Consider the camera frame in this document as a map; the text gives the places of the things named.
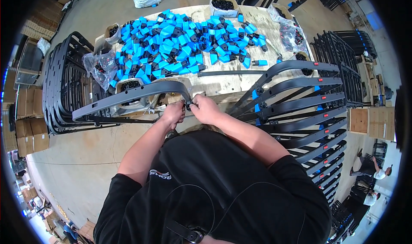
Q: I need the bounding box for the person's left hand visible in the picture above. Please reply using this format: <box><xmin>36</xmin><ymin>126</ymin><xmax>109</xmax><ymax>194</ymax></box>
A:
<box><xmin>159</xmin><ymin>99</ymin><xmax>187</xmax><ymax>131</ymax></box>

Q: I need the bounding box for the person's right hand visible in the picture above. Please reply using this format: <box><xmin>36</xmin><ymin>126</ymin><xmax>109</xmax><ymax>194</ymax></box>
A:
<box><xmin>189</xmin><ymin>94</ymin><xmax>223</xmax><ymax>126</ymax></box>

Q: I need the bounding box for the black curved chair frame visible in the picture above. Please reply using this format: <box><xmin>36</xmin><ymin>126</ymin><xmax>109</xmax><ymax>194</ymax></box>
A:
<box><xmin>71</xmin><ymin>80</ymin><xmax>194</xmax><ymax>124</ymax></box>

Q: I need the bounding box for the black metal bar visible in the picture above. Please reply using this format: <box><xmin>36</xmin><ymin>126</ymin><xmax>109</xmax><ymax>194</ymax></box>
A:
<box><xmin>197</xmin><ymin>70</ymin><xmax>268</xmax><ymax>77</ymax></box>

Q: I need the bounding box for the open bag of black fittings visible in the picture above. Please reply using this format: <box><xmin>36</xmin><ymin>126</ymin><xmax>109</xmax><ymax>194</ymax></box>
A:
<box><xmin>115</xmin><ymin>78</ymin><xmax>152</xmax><ymax>110</ymax></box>

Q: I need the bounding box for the pile of blue black clips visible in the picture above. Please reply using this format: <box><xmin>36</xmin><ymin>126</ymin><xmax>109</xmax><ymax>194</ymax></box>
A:
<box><xmin>109</xmin><ymin>9</ymin><xmax>268</xmax><ymax>89</ymax></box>

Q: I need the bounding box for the person's body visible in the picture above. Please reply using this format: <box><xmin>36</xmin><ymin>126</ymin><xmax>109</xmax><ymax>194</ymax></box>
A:
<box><xmin>93</xmin><ymin>130</ymin><xmax>333</xmax><ymax>244</ymax></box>

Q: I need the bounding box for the clear crumpled plastic bag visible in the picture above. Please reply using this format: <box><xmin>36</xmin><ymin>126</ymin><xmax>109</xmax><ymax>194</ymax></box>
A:
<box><xmin>82</xmin><ymin>49</ymin><xmax>118</xmax><ymax>91</ymax></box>

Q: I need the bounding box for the white bag of black screws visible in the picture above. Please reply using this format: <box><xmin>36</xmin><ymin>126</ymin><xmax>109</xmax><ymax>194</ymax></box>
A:
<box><xmin>209</xmin><ymin>0</ymin><xmax>239</xmax><ymax>18</ymax></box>

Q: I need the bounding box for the small bag of black screws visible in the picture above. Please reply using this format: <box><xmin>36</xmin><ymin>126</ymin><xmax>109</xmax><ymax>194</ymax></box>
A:
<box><xmin>104</xmin><ymin>23</ymin><xmax>122</xmax><ymax>45</ymax></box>

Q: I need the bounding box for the row of frames with red tabs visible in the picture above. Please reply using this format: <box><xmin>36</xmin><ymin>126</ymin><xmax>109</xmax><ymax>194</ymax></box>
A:
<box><xmin>227</xmin><ymin>60</ymin><xmax>348</xmax><ymax>208</ymax></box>

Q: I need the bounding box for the bag of black caps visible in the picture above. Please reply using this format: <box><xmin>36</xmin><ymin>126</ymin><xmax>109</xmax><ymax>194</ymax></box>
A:
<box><xmin>294</xmin><ymin>52</ymin><xmax>315</xmax><ymax>77</ymax></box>

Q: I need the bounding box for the clear bag of red-black parts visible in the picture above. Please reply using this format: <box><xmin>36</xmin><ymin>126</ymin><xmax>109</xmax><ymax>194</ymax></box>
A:
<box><xmin>279</xmin><ymin>20</ymin><xmax>306</xmax><ymax>53</ymax></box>

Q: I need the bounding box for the stack of black chair frames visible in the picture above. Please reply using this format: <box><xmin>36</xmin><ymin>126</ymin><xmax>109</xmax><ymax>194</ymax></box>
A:
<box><xmin>42</xmin><ymin>31</ymin><xmax>120</xmax><ymax>136</ymax></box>

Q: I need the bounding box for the clear bag of black screws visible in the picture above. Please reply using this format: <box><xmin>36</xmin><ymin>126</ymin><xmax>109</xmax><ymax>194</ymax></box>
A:
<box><xmin>267</xmin><ymin>3</ymin><xmax>294</xmax><ymax>23</ymax></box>

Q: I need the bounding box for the distant stack of black frames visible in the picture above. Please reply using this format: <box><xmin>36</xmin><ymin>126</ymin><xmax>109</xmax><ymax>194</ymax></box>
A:
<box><xmin>310</xmin><ymin>29</ymin><xmax>378</xmax><ymax>108</ymax></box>

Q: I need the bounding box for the stack of cardboard boxes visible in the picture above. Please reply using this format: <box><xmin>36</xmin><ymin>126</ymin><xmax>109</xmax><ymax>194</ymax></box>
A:
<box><xmin>15</xmin><ymin>87</ymin><xmax>50</xmax><ymax>157</ymax></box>

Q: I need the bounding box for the heap of brown cartons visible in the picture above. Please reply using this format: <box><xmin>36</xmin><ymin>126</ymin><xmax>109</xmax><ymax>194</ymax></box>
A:
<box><xmin>20</xmin><ymin>0</ymin><xmax>72</xmax><ymax>41</ymax></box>

